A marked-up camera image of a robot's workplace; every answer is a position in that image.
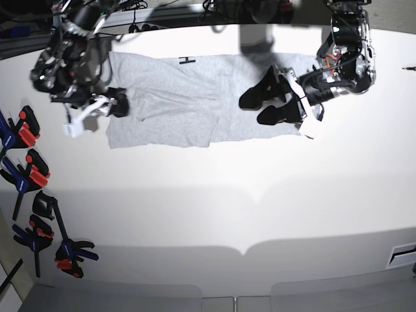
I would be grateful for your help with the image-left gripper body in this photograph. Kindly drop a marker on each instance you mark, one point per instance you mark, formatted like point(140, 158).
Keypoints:
point(97, 104)

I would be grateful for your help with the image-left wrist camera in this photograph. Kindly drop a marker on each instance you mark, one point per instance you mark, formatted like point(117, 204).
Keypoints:
point(73, 130)

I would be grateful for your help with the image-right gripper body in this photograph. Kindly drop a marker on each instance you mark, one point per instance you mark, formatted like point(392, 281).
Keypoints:
point(293, 90)

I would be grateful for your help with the blue red clamp upper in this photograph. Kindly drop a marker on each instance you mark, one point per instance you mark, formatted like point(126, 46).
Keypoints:
point(20, 135)

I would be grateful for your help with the grey T-shirt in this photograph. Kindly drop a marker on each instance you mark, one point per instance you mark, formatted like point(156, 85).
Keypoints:
point(192, 101)

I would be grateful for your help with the small red pen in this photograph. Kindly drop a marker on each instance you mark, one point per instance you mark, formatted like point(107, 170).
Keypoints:
point(413, 68)

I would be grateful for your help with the blue red clamp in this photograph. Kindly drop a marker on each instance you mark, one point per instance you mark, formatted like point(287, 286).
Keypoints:
point(20, 135)
point(37, 238)
point(29, 179)

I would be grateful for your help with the robot arm image left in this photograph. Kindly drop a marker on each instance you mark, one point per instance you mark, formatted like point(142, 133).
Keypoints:
point(69, 69)

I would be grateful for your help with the black strip left edge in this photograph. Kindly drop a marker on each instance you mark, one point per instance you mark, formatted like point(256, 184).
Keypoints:
point(10, 275)

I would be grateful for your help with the white label black mark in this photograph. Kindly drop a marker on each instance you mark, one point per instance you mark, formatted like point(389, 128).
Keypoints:
point(401, 256)

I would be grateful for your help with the long bar clamp black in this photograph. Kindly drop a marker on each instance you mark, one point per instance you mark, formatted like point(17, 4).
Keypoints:
point(70, 252)

